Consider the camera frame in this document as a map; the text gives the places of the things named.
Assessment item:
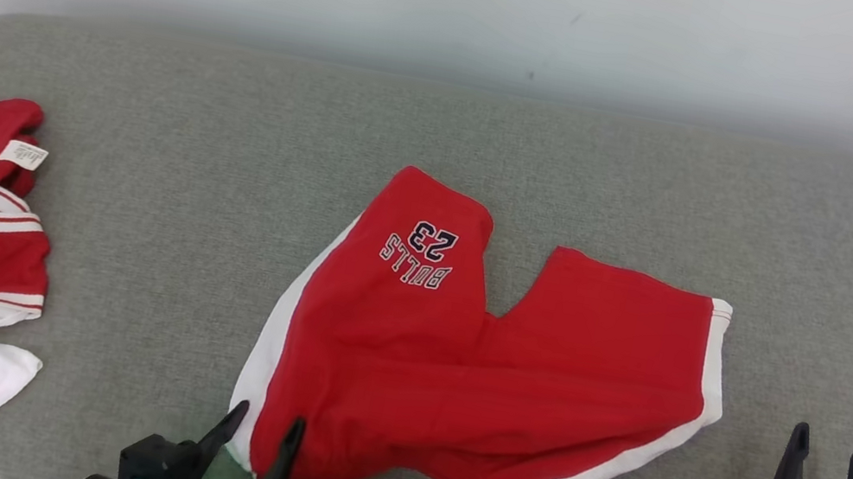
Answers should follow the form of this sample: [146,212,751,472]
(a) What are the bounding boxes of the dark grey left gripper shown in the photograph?
[75,373,309,479]

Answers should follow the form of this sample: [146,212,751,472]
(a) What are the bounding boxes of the red Bulls 23 shorts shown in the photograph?
[215,142,757,479]

